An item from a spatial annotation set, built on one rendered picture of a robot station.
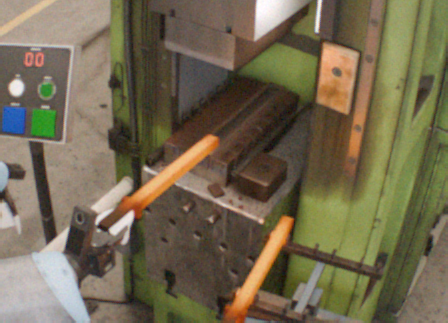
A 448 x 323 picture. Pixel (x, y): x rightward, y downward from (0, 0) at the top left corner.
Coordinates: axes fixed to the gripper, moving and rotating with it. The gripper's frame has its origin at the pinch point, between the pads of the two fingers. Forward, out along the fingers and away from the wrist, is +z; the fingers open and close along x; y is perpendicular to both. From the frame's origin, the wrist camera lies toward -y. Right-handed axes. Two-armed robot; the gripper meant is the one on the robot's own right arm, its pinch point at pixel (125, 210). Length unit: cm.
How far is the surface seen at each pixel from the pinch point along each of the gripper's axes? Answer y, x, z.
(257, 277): 18.7, 24.3, 15.0
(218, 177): 19.3, -2.8, 41.8
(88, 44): 107, -206, 210
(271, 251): 18.5, 22.8, 24.2
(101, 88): 108, -162, 173
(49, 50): -6, -57, 35
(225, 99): 14, -18, 69
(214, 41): -20.2, -5.3, 41.3
